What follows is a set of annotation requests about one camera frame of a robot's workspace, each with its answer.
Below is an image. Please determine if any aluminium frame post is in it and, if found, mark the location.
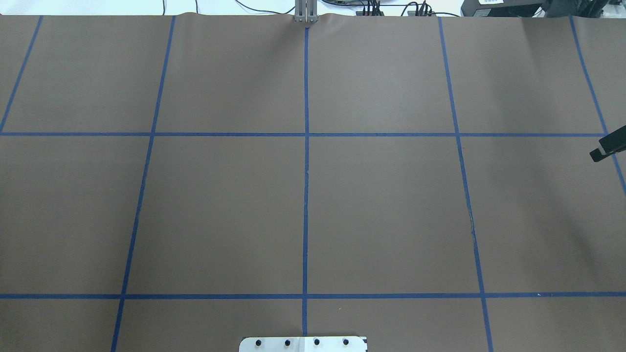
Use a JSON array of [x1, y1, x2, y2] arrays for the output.
[[293, 0, 319, 23]]

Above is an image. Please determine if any black box with label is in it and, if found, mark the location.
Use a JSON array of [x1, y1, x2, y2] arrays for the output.
[[461, 0, 545, 18]]

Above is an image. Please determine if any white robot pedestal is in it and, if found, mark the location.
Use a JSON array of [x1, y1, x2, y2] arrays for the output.
[[239, 336, 368, 352]]

